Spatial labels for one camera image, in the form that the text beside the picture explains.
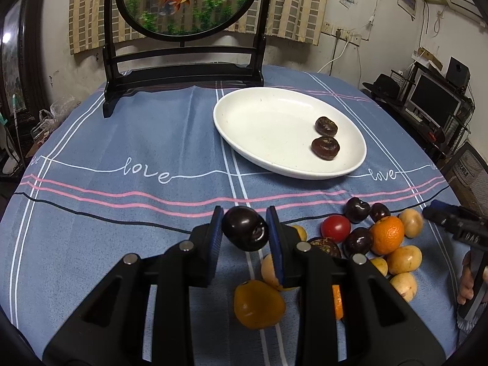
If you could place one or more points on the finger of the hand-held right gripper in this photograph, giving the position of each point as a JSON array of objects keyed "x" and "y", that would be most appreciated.
[{"x": 440, "y": 215}]

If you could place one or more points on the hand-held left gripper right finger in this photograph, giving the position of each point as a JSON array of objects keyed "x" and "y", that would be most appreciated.
[{"x": 273, "y": 244}]

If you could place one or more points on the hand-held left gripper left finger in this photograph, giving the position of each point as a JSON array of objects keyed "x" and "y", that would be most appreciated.
[{"x": 216, "y": 236}]

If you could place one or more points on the yellow loquat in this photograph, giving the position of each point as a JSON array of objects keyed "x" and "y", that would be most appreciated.
[
  {"x": 411, "y": 222},
  {"x": 300, "y": 232},
  {"x": 404, "y": 286},
  {"x": 405, "y": 260},
  {"x": 379, "y": 266},
  {"x": 268, "y": 270}
]

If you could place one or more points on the dark purple plum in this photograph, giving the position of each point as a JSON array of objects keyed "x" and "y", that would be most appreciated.
[
  {"x": 358, "y": 242},
  {"x": 379, "y": 211},
  {"x": 244, "y": 227},
  {"x": 357, "y": 209}
]

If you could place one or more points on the dark brown water chestnut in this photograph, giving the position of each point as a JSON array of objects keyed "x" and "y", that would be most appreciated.
[
  {"x": 325, "y": 147},
  {"x": 326, "y": 125},
  {"x": 324, "y": 246}
]

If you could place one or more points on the orange mandarin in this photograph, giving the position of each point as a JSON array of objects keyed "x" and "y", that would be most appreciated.
[{"x": 387, "y": 235}]

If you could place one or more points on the red cherry tomato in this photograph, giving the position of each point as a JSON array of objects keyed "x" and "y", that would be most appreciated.
[{"x": 335, "y": 228}]

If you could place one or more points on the white oval plate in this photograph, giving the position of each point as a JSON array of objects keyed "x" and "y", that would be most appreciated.
[{"x": 267, "y": 129}]

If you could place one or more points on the person's right hand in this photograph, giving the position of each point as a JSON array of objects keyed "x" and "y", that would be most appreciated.
[{"x": 466, "y": 289}]

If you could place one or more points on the black mesh chair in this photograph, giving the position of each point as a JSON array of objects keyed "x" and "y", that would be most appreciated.
[{"x": 469, "y": 167}]

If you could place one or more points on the black computer desk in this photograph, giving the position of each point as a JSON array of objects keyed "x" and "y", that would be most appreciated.
[{"x": 411, "y": 129}]

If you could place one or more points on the blue striped tablecloth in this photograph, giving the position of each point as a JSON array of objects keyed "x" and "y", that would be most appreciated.
[{"x": 114, "y": 217}]

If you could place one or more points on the computer monitor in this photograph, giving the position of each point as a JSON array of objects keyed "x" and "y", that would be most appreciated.
[{"x": 432, "y": 99}]

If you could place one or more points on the black hat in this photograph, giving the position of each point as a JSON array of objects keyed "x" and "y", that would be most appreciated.
[{"x": 383, "y": 85}]

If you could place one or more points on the black speaker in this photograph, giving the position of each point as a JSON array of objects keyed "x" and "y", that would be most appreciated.
[{"x": 457, "y": 69}]

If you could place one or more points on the cardboard box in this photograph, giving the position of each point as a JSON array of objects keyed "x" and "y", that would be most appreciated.
[{"x": 429, "y": 58}]

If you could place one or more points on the round goldfish screen black stand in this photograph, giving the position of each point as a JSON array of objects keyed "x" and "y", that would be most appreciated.
[{"x": 183, "y": 70}]

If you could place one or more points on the clear plastic bag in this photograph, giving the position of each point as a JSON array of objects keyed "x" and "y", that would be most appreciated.
[{"x": 63, "y": 108}]

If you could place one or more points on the beige patterned curtain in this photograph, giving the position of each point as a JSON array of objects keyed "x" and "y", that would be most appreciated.
[{"x": 297, "y": 3}]

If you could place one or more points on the white wall socket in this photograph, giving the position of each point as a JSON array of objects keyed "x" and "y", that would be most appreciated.
[
  {"x": 342, "y": 35},
  {"x": 356, "y": 39}
]

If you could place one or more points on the white wall box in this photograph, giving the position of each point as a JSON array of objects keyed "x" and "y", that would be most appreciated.
[{"x": 408, "y": 0}]

